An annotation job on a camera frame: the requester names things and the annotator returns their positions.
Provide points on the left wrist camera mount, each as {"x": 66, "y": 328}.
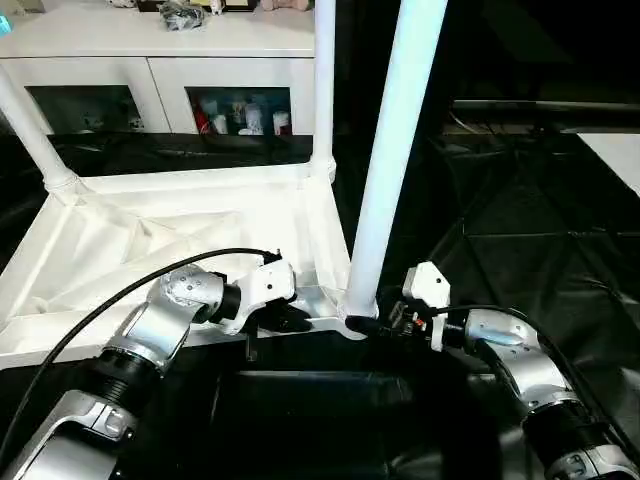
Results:
{"x": 270, "y": 282}

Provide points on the small white jar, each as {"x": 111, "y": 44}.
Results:
{"x": 281, "y": 123}
{"x": 220, "y": 125}

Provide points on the tall white jar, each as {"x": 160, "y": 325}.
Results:
{"x": 254, "y": 117}

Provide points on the white flat board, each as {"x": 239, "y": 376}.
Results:
{"x": 615, "y": 160}

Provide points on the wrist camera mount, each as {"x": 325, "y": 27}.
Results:
{"x": 270, "y": 282}
{"x": 427, "y": 282}

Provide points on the white plastic table top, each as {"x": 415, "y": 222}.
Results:
{"x": 150, "y": 200}

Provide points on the white sideboard cabinet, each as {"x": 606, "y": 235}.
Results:
{"x": 150, "y": 45}

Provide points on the black work mat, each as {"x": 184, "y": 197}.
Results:
{"x": 525, "y": 225}

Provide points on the red bottle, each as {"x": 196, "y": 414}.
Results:
{"x": 201, "y": 116}

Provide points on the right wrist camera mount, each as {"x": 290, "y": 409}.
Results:
{"x": 427, "y": 282}

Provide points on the teal white plastic object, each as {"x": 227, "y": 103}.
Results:
{"x": 4, "y": 25}

